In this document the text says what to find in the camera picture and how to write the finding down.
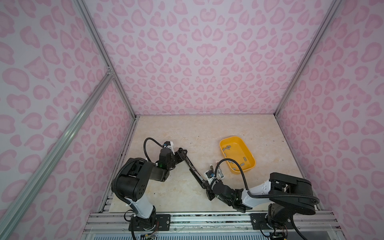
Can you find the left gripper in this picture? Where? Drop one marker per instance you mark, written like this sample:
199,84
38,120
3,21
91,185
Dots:
179,155

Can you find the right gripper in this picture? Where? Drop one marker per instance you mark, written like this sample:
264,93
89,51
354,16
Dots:
208,193

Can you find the black stapler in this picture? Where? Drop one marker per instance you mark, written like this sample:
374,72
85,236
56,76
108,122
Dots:
202,182

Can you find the yellow plastic tray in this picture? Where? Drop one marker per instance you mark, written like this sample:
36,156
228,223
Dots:
238,150

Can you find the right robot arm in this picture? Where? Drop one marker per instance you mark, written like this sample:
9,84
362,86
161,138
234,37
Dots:
287,196

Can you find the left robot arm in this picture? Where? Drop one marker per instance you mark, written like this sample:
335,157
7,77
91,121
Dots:
132,179

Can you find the aluminium mounting rail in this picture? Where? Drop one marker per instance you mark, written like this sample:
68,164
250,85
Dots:
215,226

